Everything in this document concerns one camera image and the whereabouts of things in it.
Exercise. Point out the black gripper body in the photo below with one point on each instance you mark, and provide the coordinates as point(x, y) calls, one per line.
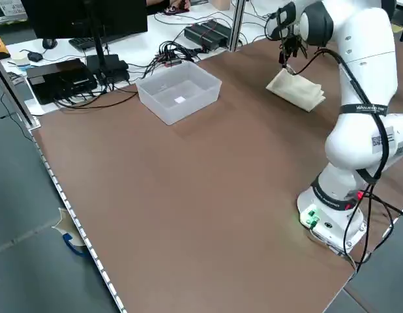
point(291, 45)

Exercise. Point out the cream tablecloth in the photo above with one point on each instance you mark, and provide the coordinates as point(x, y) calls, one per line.
point(296, 89)

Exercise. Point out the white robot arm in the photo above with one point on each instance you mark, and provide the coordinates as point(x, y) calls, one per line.
point(361, 49)

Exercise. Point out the clear plastic box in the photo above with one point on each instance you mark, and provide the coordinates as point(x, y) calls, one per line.
point(156, 101)

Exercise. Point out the black electronics box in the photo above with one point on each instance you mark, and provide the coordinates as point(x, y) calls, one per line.
point(58, 81)

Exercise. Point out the black power supply unit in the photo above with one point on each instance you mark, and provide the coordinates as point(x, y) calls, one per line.
point(219, 27)
point(201, 37)

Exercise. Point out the white square sticker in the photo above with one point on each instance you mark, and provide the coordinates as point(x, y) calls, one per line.
point(180, 99)

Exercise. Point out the black usb hub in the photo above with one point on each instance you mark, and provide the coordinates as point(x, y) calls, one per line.
point(170, 60)

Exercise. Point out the person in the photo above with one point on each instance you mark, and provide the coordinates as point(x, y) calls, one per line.
point(180, 6)

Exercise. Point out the black monitor stand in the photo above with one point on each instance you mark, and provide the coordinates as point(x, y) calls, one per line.
point(107, 65)

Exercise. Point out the black keyboard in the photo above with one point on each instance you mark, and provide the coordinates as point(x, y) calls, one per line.
point(82, 43)

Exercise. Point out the black computer monitor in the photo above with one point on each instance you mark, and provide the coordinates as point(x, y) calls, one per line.
point(84, 16)

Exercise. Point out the black computer mouse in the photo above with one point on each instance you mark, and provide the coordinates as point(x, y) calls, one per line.
point(49, 43)

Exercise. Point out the torn paper scrap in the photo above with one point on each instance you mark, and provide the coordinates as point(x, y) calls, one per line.
point(66, 225)

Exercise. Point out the aluminium frame post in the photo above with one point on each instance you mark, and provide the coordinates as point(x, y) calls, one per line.
point(236, 26)

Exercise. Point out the aluminium frame rail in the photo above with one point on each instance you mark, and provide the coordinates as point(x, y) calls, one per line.
point(21, 103)

